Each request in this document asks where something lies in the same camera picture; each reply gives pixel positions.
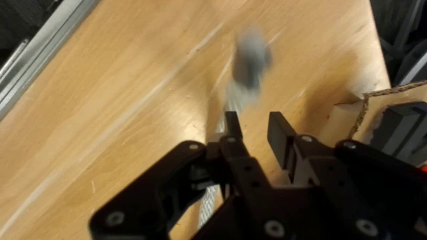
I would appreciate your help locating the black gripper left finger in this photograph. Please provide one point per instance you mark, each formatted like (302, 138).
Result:
(169, 190)

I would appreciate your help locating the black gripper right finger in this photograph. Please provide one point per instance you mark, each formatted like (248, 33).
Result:
(356, 186)

